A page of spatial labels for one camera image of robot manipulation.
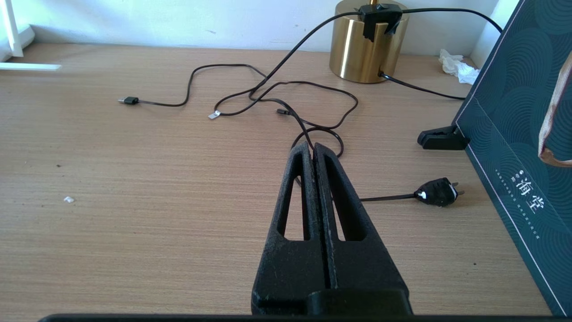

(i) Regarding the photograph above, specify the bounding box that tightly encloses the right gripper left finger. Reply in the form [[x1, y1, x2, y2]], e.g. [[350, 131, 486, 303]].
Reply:
[[251, 142, 330, 316]]

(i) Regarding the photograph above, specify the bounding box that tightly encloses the black usb cable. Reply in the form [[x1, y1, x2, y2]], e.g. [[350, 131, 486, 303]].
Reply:
[[118, 64, 359, 131]]

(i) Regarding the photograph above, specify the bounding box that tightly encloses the brass desk lamp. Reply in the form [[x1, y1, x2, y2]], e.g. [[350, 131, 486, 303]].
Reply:
[[329, 0, 410, 84]]

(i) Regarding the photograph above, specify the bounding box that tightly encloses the white wifi router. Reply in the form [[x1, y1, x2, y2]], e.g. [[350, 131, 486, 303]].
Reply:
[[0, 0, 62, 71]]

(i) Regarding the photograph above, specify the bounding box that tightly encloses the dark framed board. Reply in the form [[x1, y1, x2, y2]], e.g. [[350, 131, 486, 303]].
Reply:
[[453, 0, 572, 317]]

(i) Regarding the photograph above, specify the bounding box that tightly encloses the crumpled white tissue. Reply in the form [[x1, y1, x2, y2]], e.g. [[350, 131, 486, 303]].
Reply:
[[438, 48, 481, 85]]

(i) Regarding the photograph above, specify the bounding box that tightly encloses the black lamp power cord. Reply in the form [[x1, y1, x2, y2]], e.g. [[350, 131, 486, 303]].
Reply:
[[248, 2, 504, 208]]

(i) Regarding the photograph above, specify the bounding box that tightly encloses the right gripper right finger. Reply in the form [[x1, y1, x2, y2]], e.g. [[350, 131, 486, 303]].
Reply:
[[314, 143, 414, 316]]

